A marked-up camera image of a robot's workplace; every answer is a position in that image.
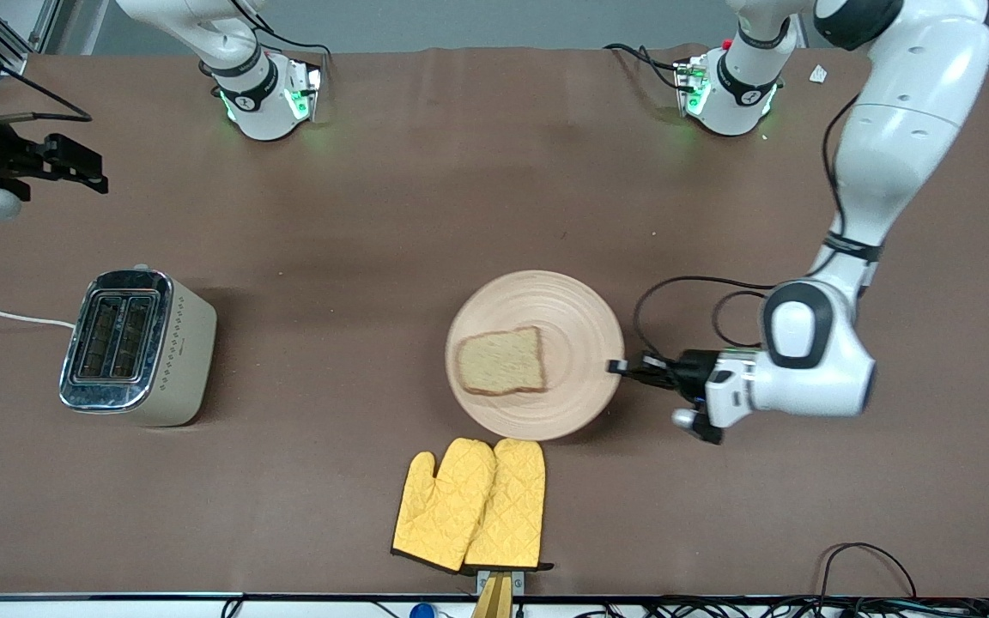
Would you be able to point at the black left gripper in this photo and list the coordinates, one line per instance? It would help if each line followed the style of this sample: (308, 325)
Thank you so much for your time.
(690, 369)

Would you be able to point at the round light wooden plate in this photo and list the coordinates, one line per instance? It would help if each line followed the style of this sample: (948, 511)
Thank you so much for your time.
(572, 343)

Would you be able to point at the slice of brown-crust bread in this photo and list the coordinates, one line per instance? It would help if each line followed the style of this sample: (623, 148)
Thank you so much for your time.
(501, 362)

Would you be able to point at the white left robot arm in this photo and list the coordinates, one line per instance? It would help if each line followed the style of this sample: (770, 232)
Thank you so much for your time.
(898, 137)

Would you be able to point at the beige chrome two-slot toaster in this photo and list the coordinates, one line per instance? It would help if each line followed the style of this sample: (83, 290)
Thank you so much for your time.
(177, 352)

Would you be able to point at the yellow quilted oven mitt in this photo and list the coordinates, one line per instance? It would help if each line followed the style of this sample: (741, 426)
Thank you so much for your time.
(516, 506)
(439, 506)

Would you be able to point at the yellow wooden stick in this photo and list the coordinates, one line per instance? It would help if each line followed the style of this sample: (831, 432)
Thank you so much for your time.
(493, 605)

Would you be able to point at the small blue round object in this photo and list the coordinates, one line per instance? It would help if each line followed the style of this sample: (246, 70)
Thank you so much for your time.
(421, 612)

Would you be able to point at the small white paper scrap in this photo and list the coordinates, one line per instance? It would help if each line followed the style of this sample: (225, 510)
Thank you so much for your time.
(818, 74)

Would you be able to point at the small metal bracket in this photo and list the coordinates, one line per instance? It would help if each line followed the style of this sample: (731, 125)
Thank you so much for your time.
(516, 584)

